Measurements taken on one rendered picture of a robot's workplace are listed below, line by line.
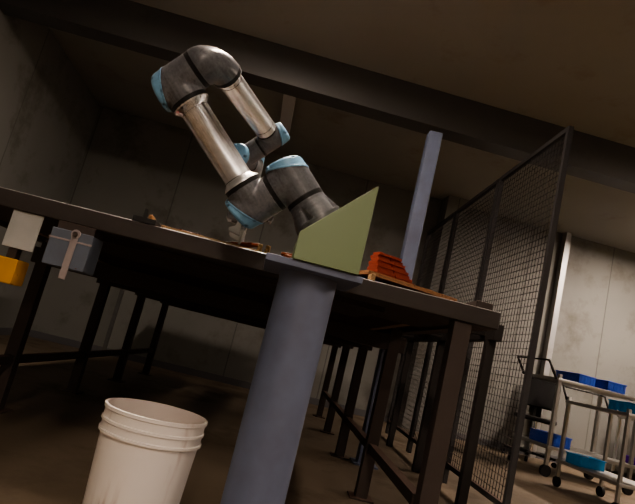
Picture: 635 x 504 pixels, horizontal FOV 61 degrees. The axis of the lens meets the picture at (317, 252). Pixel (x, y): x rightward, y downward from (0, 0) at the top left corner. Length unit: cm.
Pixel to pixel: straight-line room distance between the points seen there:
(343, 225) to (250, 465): 68
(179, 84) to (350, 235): 66
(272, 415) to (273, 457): 11
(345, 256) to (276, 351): 32
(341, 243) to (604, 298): 718
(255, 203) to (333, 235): 27
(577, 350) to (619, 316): 79
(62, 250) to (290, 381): 86
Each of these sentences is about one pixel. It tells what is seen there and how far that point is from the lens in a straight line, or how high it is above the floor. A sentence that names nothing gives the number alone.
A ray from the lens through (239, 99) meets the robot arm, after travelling 178.
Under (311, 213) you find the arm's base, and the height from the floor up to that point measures 102.
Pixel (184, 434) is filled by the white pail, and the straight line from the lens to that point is 162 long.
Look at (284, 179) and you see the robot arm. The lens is 159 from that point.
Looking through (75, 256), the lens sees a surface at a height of 75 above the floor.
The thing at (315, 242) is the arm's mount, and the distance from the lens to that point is 146.
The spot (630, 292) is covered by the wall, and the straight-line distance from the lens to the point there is 871.
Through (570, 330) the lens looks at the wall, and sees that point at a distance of 817.
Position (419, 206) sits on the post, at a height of 181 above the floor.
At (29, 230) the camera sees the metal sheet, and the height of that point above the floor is 80.
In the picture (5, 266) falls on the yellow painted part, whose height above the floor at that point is 67.
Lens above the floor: 65
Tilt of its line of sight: 10 degrees up
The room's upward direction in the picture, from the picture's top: 14 degrees clockwise
